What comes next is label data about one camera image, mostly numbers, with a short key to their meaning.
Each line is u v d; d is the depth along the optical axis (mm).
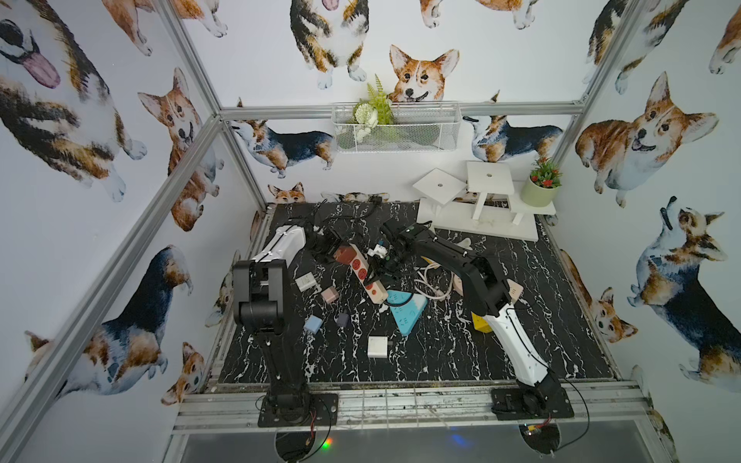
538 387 640
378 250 933
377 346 822
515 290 906
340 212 1208
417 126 924
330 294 926
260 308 539
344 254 926
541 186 921
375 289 878
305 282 956
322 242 871
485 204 1070
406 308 879
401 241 773
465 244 1066
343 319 885
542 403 642
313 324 884
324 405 778
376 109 816
